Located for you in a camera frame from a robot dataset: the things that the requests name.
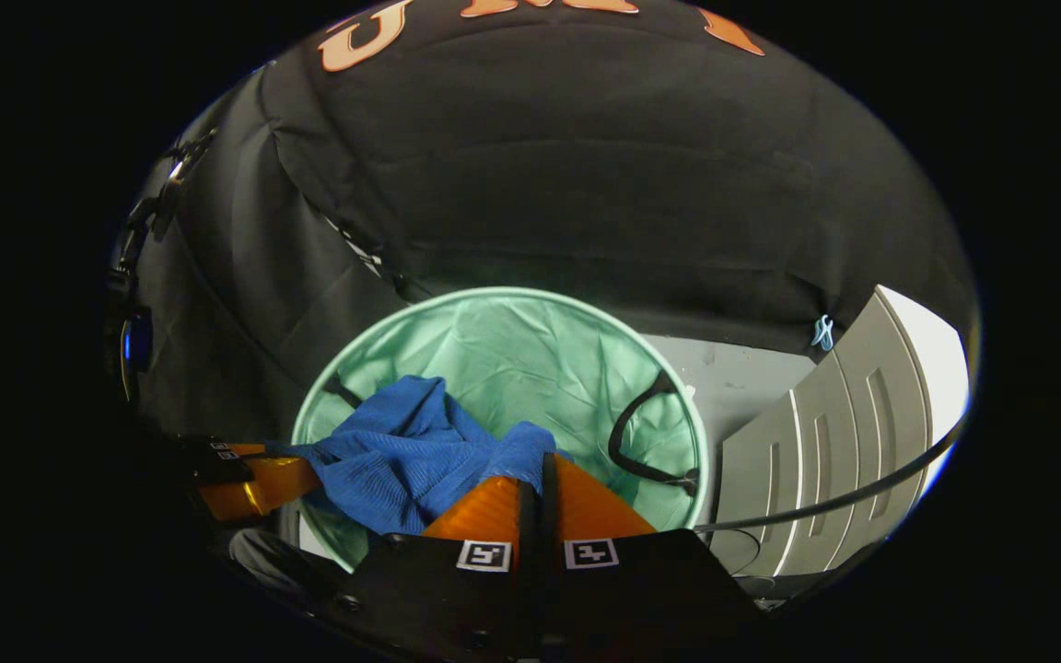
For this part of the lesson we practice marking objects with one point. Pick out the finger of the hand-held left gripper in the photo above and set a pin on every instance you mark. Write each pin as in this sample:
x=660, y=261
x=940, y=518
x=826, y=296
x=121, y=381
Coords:
x=263, y=483

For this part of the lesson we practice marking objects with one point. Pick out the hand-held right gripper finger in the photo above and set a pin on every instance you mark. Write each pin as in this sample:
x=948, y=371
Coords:
x=547, y=516
x=527, y=525

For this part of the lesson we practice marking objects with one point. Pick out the green laundry hamper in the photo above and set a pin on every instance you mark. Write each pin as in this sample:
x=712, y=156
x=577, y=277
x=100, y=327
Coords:
x=530, y=359

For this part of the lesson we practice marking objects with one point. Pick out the black clothes rack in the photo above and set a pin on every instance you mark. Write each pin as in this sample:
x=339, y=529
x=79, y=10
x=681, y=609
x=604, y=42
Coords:
x=862, y=493

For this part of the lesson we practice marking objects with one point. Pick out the black device with blue light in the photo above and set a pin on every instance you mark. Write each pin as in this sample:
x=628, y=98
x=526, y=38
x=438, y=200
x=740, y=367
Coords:
x=136, y=341

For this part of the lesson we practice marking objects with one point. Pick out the blue clip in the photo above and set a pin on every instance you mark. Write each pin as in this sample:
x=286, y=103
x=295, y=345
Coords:
x=822, y=333

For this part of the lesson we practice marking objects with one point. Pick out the black backdrop cloth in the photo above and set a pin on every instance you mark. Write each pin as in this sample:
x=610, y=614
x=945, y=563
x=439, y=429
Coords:
x=586, y=184

